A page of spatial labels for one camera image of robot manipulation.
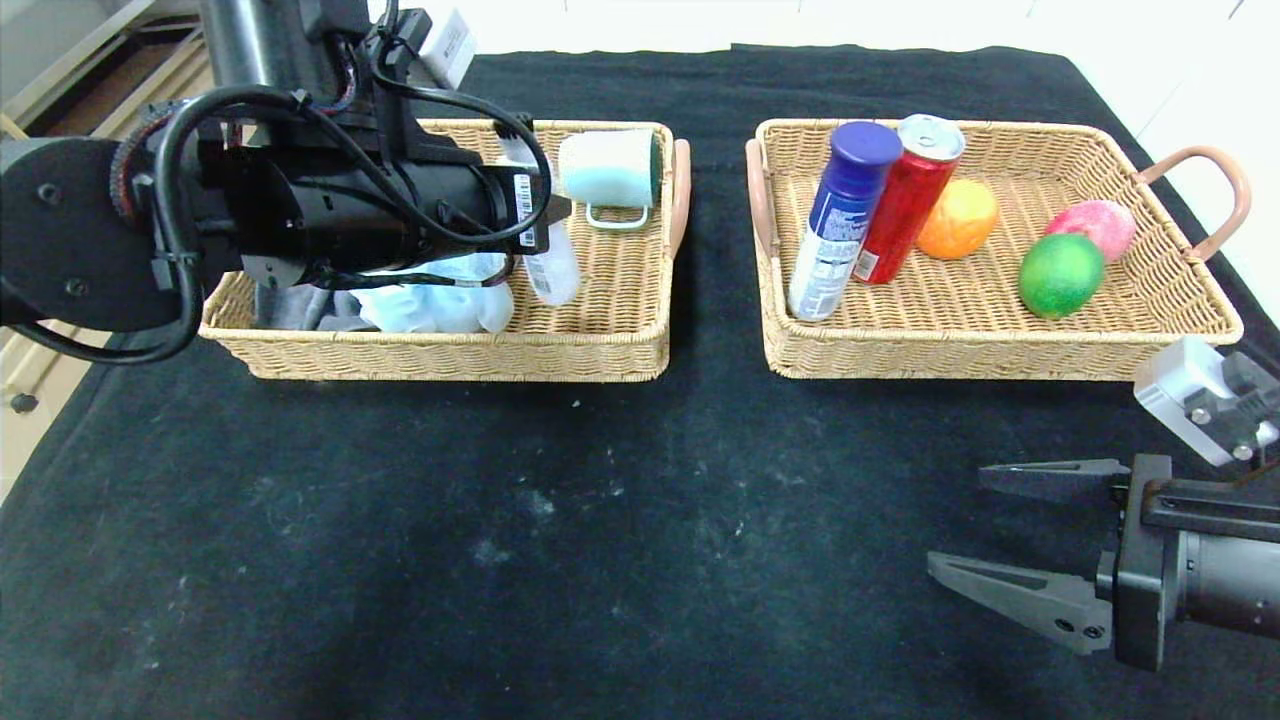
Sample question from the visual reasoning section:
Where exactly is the beige metal rack on wheels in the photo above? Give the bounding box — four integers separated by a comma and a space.
0, 325, 61, 416

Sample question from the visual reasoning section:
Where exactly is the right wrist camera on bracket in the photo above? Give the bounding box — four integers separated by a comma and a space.
1133, 335, 1280, 541

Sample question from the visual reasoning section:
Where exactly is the grey cloth towel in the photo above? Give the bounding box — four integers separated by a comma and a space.
255, 283, 376, 333

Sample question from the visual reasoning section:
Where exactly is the green lime fruit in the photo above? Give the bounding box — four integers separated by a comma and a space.
1018, 233, 1105, 320

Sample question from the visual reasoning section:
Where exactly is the black table cloth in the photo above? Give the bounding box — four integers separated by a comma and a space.
0, 45, 1280, 720

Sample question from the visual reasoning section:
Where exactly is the smooth black camera cable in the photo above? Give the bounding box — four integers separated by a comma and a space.
10, 20, 553, 366

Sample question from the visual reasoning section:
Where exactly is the white bottle with brush cap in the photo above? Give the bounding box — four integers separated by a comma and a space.
500, 135, 581, 306

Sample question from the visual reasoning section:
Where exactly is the braided black cable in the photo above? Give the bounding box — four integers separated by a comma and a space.
300, 262, 516, 293

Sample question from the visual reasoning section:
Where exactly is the blue capped spray can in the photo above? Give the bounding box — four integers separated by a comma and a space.
787, 121, 903, 323

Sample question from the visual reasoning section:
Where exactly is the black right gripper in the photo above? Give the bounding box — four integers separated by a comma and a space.
926, 453, 1280, 673

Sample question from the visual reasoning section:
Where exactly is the wicker basket with brown handles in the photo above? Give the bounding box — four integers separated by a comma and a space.
200, 120, 693, 384
745, 118, 1251, 384

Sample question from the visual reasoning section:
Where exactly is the mint green enamel mug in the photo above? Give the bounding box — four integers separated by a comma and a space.
558, 131, 664, 232

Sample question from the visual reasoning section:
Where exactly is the pink red peach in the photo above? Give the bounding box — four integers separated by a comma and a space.
1045, 200, 1136, 263

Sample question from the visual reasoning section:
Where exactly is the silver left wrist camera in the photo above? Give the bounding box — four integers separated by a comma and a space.
420, 8, 476, 91

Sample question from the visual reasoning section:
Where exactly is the red drink can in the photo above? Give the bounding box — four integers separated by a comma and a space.
852, 114, 967, 286

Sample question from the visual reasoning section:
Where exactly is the light blue bath pouf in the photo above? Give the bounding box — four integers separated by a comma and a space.
350, 255, 516, 334

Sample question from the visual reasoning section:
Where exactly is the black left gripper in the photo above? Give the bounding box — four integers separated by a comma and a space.
427, 162, 572, 257

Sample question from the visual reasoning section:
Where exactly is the orange fruit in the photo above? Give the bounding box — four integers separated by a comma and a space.
915, 179, 1000, 261

